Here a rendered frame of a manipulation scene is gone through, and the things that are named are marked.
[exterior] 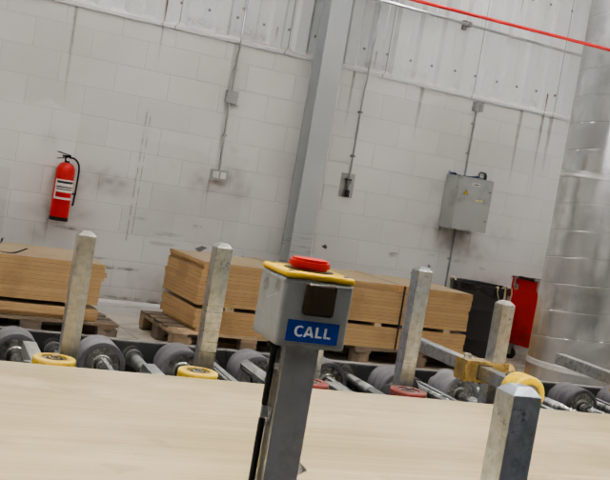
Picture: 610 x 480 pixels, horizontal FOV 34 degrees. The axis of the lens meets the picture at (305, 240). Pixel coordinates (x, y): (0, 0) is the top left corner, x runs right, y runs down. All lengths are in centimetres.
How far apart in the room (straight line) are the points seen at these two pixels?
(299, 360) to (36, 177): 718
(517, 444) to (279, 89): 771
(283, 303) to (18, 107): 717
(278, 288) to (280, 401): 11
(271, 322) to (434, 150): 856
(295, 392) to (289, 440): 5
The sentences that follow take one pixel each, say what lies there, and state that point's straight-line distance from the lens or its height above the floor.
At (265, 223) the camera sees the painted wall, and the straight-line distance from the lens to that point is 868.
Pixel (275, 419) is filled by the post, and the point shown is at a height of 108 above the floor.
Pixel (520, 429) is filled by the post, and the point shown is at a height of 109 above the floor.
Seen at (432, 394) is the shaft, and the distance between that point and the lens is 271.
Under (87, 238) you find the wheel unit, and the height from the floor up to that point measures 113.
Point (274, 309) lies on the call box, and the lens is 92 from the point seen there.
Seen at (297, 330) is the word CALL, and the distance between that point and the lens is 91.
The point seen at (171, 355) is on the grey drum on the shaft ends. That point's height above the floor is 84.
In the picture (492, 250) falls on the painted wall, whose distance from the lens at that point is 995.
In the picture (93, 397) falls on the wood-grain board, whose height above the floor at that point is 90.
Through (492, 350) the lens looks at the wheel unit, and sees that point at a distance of 235.
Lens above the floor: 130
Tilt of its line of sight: 3 degrees down
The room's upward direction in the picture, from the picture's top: 10 degrees clockwise
